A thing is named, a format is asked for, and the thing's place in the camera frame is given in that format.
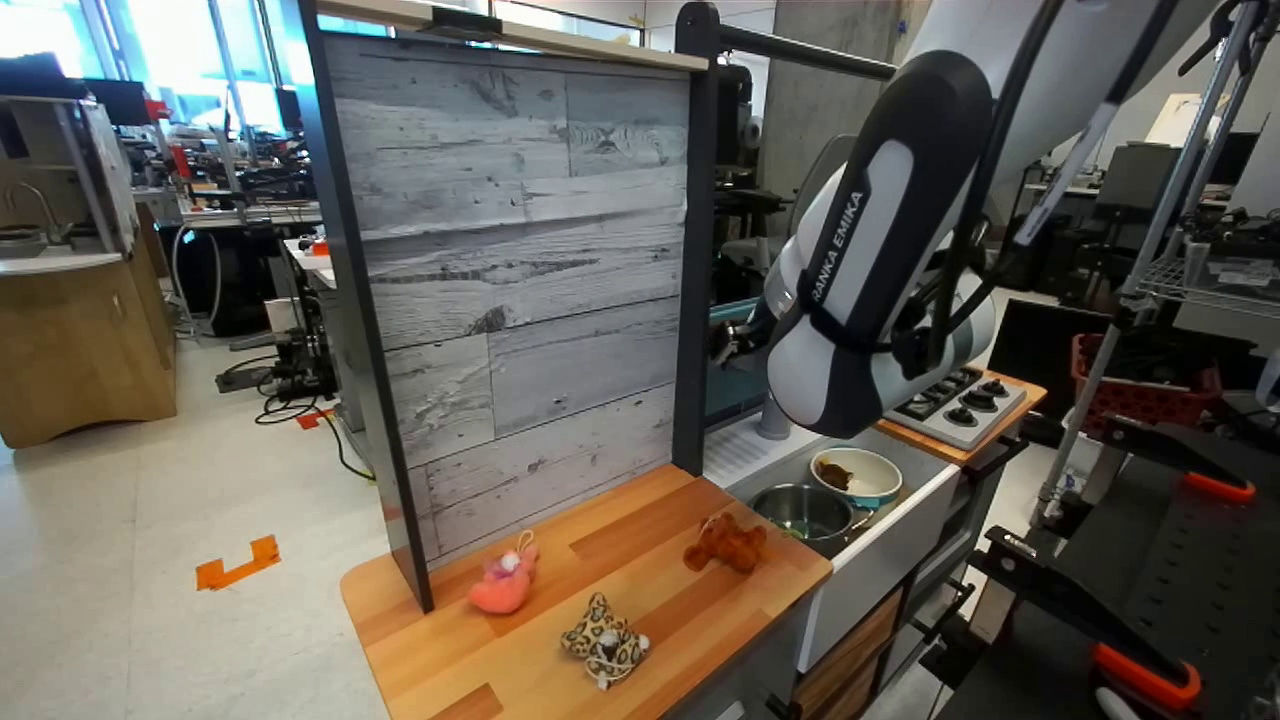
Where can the grey toy faucet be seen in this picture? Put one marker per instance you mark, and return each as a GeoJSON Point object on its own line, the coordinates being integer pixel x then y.
{"type": "Point", "coordinates": [776, 426]}

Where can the white black Franka robot arm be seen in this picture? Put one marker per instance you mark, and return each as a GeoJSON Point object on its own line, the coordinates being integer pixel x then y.
{"type": "Point", "coordinates": [866, 242]}

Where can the grey wood backsplash panel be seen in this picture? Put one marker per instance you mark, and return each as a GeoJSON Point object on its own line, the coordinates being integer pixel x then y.
{"type": "Point", "coordinates": [522, 293]}

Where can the orange toy food piece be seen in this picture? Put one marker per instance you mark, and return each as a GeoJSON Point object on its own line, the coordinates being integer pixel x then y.
{"type": "Point", "coordinates": [725, 542]}

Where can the metal bowl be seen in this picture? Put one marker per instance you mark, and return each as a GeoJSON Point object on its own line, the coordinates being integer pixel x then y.
{"type": "Point", "coordinates": [796, 513]}

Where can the brown item in bowl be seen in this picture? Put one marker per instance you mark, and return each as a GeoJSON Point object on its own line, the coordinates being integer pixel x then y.
{"type": "Point", "coordinates": [833, 475]}

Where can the cream bowl with teal rim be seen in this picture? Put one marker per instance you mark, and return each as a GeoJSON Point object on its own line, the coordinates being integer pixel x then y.
{"type": "Point", "coordinates": [866, 483]}

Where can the wooden countertop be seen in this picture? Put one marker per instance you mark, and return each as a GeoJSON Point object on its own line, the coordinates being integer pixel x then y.
{"type": "Point", "coordinates": [587, 614]}

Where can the pink toy food piece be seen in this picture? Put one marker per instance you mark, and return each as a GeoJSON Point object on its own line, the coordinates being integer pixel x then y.
{"type": "Point", "coordinates": [504, 587]}

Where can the spotted cream toy piece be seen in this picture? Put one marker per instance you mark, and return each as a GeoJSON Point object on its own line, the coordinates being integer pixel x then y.
{"type": "Point", "coordinates": [607, 641]}

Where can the white toy kitchen sink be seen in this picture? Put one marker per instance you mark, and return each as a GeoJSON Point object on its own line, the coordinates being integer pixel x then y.
{"type": "Point", "coordinates": [881, 561]}

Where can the toy gas stove top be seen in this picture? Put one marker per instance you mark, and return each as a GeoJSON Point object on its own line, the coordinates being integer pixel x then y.
{"type": "Point", "coordinates": [956, 400]}

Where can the red plastic crate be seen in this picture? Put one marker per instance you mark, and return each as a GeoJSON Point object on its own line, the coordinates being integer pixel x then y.
{"type": "Point", "coordinates": [1145, 393]}

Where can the metal tripod stand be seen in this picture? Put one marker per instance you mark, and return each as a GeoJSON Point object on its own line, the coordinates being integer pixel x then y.
{"type": "Point", "coordinates": [1145, 267]}

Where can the wooden cabinet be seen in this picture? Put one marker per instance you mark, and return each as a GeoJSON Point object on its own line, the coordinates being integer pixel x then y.
{"type": "Point", "coordinates": [83, 347]}

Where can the black perforated table board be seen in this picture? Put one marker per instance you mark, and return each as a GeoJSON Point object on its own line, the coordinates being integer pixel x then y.
{"type": "Point", "coordinates": [1172, 601]}

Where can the black metal frame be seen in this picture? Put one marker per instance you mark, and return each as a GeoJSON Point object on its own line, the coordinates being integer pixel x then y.
{"type": "Point", "coordinates": [690, 267]}

